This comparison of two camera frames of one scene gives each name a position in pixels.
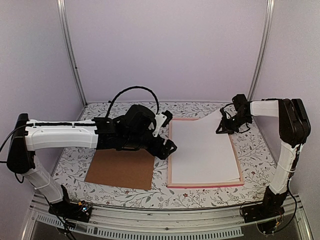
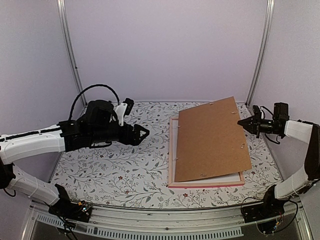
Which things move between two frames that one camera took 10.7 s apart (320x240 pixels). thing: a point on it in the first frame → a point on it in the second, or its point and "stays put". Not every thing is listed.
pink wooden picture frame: [174, 185] stays put
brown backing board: [131, 168] → [210, 141]
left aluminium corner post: [62, 6] stays put
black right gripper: [226, 129] → [254, 126]
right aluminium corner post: [262, 48] stays put
